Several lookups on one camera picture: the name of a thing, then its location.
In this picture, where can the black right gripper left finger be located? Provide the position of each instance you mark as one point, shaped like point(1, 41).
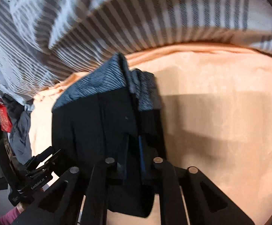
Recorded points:
point(82, 196)

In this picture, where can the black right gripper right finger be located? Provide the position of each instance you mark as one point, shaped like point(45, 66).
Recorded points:
point(186, 196)

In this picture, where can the black pants with grey waistband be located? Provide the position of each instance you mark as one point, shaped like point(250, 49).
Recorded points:
point(112, 112)

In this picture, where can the maroon sleeve forearm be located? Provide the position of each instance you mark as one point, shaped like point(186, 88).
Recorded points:
point(9, 217)

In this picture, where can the person's left hand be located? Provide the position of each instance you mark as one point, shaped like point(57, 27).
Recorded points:
point(22, 206)

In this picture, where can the dark grey clothes pile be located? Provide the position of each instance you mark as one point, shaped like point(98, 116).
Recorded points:
point(20, 117)

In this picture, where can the peach bed sheet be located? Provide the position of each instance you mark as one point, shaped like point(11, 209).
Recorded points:
point(216, 115)

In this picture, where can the grey striped blanket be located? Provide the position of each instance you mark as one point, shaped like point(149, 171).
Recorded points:
point(45, 41)

